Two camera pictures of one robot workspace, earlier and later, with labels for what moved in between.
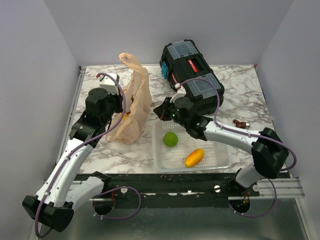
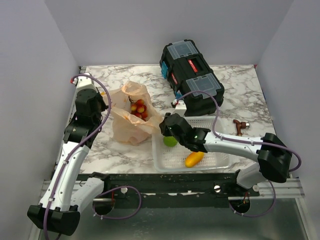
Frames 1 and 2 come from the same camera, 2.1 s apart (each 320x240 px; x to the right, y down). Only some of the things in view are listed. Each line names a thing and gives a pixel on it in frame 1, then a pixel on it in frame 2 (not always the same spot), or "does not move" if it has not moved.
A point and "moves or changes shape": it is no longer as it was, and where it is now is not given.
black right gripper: [161, 110] -> [163, 126]
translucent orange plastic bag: [136, 105] moves or changes shape
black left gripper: [119, 99] -> [104, 106]
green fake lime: [170, 139] does not move
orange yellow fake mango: [194, 157] does not move
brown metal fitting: [243, 125] does not move
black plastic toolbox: [184, 63] does not move
